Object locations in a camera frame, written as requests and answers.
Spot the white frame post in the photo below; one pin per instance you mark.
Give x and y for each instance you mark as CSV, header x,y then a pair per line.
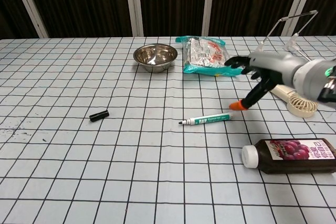
x,y
133,3
30,6
208,3
299,1

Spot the blue checked tablecloth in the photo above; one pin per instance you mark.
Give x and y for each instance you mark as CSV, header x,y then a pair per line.
x,y
105,155

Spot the white green marker pen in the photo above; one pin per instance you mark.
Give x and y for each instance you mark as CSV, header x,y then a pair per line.
x,y
210,118

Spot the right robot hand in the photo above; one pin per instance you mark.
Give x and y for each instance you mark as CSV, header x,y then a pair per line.
x,y
273,65

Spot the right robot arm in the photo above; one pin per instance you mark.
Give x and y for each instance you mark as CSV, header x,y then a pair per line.
x,y
312,77

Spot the dark pleated curtain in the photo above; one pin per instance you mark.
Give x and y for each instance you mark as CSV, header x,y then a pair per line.
x,y
84,3

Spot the grape juice bottle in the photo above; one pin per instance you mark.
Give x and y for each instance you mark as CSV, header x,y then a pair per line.
x,y
294,157

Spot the black marker cap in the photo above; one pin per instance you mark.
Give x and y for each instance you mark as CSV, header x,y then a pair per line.
x,y
99,115

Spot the teal snack packet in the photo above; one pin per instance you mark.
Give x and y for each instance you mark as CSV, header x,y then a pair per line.
x,y
207,56

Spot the beige handheld fan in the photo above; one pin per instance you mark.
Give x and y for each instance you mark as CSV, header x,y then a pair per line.
x,y
302,106

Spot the stainless steel bowl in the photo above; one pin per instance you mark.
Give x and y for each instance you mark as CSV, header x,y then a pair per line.
x,y
155,56

